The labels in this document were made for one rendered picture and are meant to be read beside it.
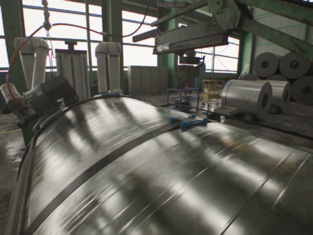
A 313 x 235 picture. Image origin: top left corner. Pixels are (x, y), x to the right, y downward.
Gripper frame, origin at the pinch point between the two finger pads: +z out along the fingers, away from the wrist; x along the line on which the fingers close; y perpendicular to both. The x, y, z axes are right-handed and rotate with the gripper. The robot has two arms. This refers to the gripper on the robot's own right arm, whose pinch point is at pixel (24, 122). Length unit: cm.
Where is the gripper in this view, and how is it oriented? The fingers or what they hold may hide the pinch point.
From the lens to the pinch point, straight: 123.4
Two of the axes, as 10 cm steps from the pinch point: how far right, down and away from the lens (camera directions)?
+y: 7.6, -5.4, 3.7
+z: 6.4, 7.4, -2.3
